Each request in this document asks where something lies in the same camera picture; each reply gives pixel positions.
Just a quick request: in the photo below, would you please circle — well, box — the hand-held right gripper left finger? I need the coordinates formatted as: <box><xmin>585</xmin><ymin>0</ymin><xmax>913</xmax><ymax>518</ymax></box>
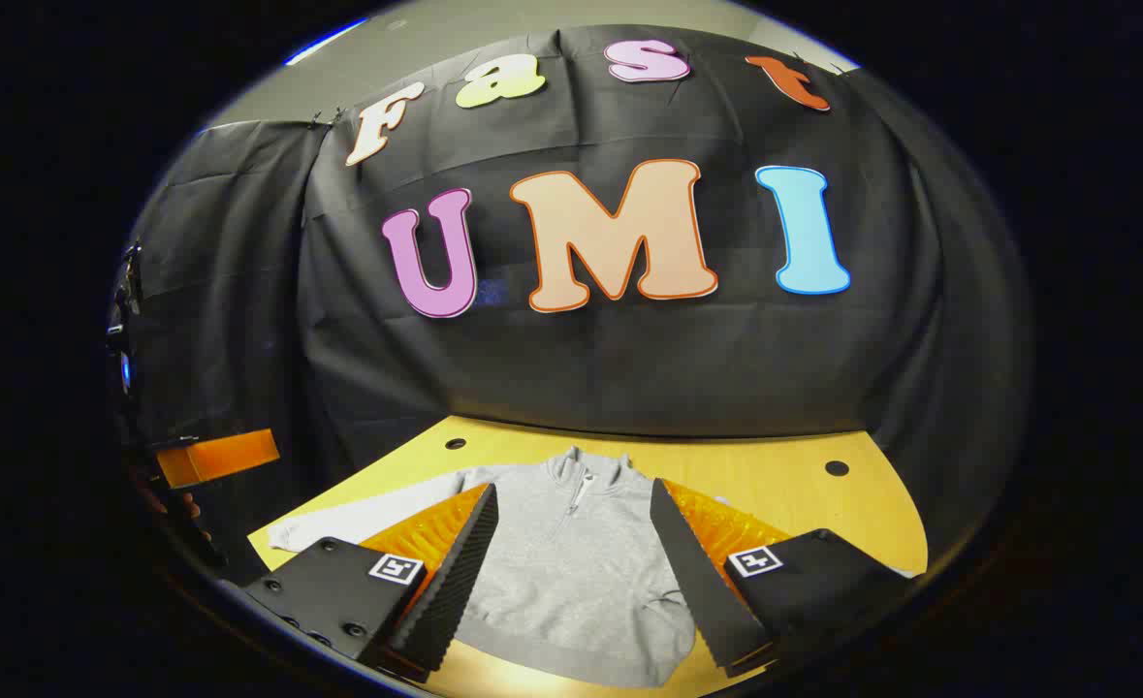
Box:
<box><xmin>241</xmin><ymin>483</ymin><xmax>499</xmax><ymax>684</ymax></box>

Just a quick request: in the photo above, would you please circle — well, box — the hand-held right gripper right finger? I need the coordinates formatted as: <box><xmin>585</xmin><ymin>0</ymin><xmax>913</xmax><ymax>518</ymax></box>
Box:
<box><xmin>649</xmin><ymin>477</ymin><xmax>921</xmax><ymax>680</ymax></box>

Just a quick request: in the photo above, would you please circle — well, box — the grey zip-neck sweatshirt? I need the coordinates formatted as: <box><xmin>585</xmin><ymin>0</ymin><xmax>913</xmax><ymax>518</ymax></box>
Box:
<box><xmin>269</xmin><ymin>446</ymin><xmax>737</xmax><ymax>689</ymax></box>

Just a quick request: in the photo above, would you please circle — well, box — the black backdrop cloth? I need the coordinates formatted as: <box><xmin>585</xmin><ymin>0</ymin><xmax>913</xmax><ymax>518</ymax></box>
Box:
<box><xmin>111</xmin><ymin>24</ymin><xmax>1032</xmax><ymax>583</ymax></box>

